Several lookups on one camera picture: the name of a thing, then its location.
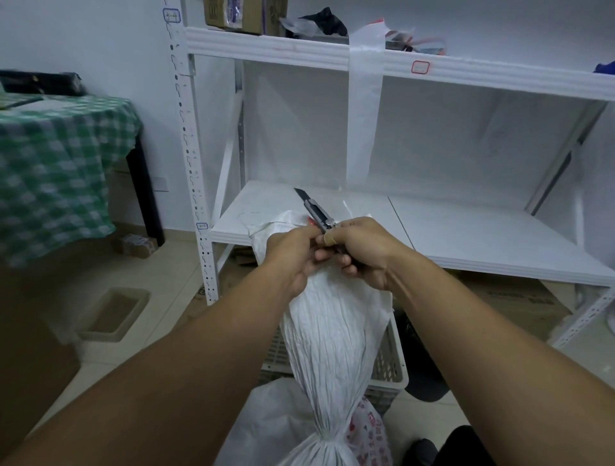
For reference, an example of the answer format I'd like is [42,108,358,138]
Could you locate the person's right hand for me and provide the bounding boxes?
[313,217,410,292]

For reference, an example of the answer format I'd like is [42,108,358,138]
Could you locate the person's left hand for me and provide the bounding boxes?
[261,224,328,299]

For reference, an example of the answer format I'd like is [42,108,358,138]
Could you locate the grey utility knife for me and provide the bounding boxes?
[294,188,357,266]

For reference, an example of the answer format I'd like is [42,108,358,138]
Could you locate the white woven sack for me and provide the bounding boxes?
[215,210,396,466]

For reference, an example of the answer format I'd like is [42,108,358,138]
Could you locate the person's right forearm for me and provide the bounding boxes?
[384,250,615,466]

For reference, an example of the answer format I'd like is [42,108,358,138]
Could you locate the person's left forearm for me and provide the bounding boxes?
[0,263,308,466]

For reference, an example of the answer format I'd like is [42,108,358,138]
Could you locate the clear plastic bag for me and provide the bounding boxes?
[347,18,389,183]

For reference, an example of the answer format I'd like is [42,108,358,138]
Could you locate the white plastic basket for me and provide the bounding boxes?
[259,307,410,417]

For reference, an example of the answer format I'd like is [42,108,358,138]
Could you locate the white metal shelf rack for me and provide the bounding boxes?
[162,0,615,349]

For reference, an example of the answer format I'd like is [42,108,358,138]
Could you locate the black plastic bag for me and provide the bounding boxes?
[394,307,455,403]

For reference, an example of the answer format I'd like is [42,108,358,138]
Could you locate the black table leg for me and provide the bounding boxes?
[126,134,166,246]

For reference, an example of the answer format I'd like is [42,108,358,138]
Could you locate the small cardboard parcel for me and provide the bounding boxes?
[113,233,159,260]

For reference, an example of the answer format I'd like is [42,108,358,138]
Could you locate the flat cardboard sheet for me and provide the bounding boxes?
[449,269,575,342]

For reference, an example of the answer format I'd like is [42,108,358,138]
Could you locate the red printed plastic bag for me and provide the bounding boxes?
[343,397,392,466]

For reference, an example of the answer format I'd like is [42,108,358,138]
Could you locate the clear packets with red trim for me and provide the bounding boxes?
[384,29,447,56]

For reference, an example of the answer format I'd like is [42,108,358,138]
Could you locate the shallow cardboard tray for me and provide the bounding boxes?
[77,287,151,342]

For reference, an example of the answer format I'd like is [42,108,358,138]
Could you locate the black crumpled bag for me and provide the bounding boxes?
[287,7,349,39]

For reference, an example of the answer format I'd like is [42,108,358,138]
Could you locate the brown cardboard box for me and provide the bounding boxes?
[203,0,289,37]

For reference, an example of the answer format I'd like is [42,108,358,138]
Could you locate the person's black shoe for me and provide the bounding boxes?
[403,438,440,466]

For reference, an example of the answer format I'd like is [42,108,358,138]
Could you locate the person's black trouser leg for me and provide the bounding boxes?
[441,425,498,466]

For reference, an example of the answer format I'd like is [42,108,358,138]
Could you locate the green checked tablecloth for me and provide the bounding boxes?
[0,93,143,269]

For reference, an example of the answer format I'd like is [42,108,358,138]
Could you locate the large brown carton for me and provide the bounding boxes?
[0,261,81,459]

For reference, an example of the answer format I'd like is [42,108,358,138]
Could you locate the black bundle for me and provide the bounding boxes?
[0,70,87,96]

